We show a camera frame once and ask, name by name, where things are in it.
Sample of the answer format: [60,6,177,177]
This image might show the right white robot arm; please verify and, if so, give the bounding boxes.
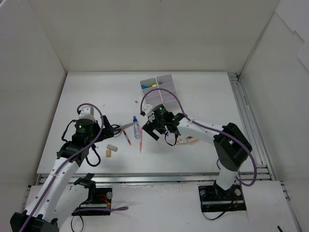
[140,104,252,199]

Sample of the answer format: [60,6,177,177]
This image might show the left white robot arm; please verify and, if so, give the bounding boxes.
[10,116,114,232]

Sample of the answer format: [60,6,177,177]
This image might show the grey white eraser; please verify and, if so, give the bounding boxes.
[107,144,118,152]

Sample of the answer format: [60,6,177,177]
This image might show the red gel pen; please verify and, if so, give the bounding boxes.
[122,129,132,145]

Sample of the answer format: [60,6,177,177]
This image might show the pink pen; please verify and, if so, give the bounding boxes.
[139,129,143,153]

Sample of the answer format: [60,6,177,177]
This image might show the clear blue spray bottle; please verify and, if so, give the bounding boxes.
[133,116,140,139]

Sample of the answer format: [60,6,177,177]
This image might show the white left compartment organizer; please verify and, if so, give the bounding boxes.
[140,77,163,106]

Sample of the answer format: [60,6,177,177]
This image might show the white boxed eraser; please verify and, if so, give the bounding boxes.
[176,137,188,145]

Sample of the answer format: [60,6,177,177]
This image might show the pink white correction tape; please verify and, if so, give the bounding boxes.
[187,137,198,144]

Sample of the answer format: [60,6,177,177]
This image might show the black handled scissors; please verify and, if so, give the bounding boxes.
[112,122,133,135]

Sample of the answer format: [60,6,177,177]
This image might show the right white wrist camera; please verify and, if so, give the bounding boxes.
[140,104,154,116]

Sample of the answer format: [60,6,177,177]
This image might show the aluminium front rail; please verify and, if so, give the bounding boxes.
[35,165,273,185]

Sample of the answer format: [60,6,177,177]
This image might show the aluminium rail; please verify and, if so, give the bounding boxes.
[35,165,273,185]
[228,72,275,181]

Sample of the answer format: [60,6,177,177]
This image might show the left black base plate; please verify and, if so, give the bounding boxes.
[71,187,112,217]

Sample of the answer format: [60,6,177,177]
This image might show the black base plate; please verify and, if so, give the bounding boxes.
[71,187,112,217]
[198,184,247,213]

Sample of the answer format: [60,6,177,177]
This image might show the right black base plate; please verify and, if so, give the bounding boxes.
[198,184,247,213]

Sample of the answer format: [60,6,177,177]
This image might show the aluminium right rail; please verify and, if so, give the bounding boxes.
[228,72,275,181]

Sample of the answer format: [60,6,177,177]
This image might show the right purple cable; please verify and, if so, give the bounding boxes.
[140,88,258,186]

